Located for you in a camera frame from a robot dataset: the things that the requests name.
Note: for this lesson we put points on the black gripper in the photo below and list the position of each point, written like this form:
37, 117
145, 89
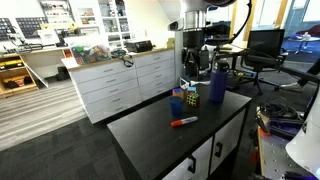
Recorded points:
194, 39

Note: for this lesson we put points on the orange capped white marker pen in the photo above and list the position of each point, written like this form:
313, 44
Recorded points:
184, 121

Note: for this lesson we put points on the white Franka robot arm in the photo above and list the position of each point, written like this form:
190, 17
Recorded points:
195, 15

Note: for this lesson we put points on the blue plastic cup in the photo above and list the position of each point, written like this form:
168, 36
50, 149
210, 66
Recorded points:
175, 107

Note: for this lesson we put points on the small blue red puzzle cube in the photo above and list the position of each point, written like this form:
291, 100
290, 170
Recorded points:
191, 90

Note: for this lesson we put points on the blue bottle with black lid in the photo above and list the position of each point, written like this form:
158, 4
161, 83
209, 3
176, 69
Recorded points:
218, 83

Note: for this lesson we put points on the black green Rubik's cube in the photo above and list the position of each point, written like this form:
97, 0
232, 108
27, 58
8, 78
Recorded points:
193, 100

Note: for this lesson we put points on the black electronic box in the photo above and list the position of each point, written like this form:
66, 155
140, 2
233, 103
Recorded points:
139, 46

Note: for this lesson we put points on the black office chair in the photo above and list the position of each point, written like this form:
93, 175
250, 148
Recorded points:
265, 50

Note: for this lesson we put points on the black cabinet with white doors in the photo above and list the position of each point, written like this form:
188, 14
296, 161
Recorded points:
173, 133

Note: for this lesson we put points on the white drawer cabinet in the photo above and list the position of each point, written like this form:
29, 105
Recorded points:
113, 86

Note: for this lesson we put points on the clear bag of colourful toys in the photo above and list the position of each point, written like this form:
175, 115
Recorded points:
90, 54

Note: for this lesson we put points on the white shelf unit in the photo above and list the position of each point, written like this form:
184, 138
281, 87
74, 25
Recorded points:
100, 16

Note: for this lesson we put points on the round grey table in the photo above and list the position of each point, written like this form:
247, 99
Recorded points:
303, 39

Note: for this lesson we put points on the black blue device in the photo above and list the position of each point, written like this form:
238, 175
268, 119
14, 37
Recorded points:
286, 128

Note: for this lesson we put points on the metal breadboard robot table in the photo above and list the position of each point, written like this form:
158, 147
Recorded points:
276, 156

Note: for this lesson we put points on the white paper sign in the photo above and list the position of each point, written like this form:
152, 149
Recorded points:
48, 36

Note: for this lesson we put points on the dark pegboard with tools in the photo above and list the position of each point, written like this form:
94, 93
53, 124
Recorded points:
28, 26

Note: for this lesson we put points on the wooden workbench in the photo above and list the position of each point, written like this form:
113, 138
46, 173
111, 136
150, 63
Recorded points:
20, 71

